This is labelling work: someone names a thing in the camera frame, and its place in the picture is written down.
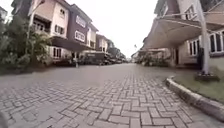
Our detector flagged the dark parked vehicle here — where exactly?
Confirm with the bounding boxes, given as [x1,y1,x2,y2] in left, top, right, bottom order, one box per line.
[80,51,112,66]

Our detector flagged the grey brick paved road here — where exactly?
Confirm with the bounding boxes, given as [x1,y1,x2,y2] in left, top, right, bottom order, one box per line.
[0,62,224,128]

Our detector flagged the bushes by house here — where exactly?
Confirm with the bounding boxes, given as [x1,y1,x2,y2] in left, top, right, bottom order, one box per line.
[140,51,170,67]

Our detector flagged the row of houses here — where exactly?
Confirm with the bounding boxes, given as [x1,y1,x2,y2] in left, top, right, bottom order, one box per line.
[10,0,128,67]

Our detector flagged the beige building with canopy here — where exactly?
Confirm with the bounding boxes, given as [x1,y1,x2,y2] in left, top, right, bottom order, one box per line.
[130,0,224,70]

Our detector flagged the concrete kerb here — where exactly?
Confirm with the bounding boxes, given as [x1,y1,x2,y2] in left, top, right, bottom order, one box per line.
[165,75,224,122]

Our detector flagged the green trees and bushes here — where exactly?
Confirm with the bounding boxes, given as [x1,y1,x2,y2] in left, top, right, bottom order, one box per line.
[0,13,54,75]

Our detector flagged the pale pole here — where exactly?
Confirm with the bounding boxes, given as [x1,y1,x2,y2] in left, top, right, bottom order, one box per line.
[194,0,211,76]

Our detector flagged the grass patch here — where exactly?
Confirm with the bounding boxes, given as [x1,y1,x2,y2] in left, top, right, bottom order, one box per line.
[172,71,224,104]

